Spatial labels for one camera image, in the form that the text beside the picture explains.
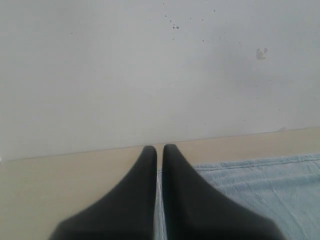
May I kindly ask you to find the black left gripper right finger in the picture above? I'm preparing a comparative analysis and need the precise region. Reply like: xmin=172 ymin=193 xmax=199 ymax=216
xmin=162 ymin=144 xmax=285 ymax=240

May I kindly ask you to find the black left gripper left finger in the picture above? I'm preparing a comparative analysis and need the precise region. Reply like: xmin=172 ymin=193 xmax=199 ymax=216
xmin=49 ymin=146 xmax=157 ymax=240

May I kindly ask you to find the light blue fleece towel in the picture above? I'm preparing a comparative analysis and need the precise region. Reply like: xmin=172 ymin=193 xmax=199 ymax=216
xmin=152 ymin=152 xmax=320 ymax=240

